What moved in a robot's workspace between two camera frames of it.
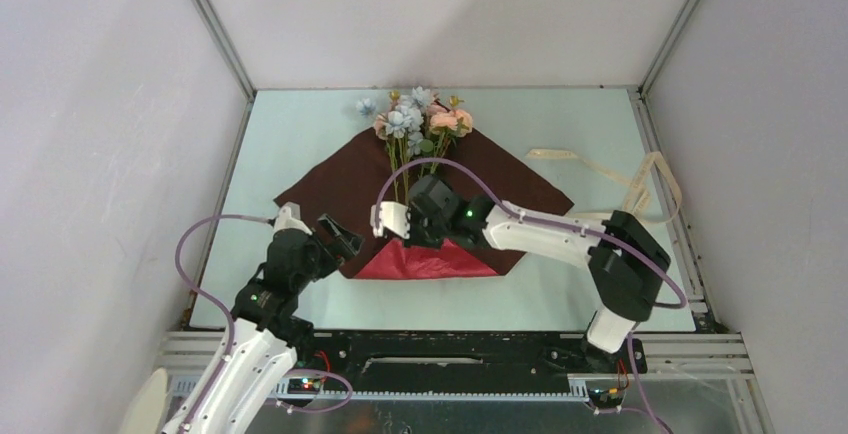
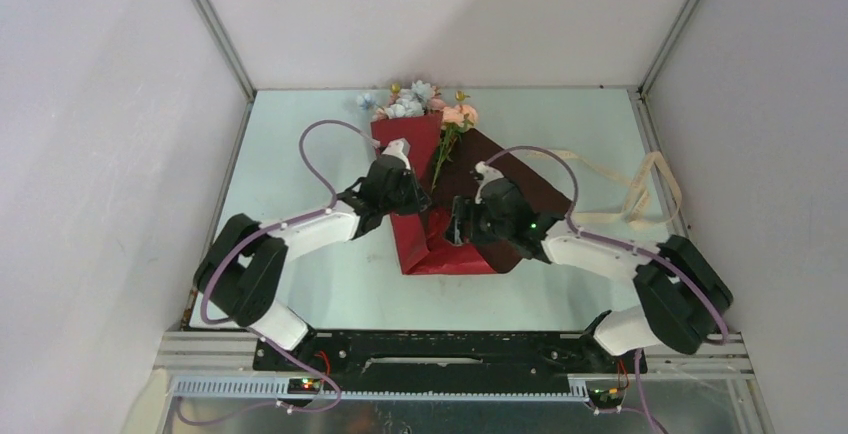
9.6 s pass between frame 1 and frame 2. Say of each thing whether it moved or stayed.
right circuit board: stayed
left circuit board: stayed
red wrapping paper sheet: moved
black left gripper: moved
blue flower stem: moved
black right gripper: moved
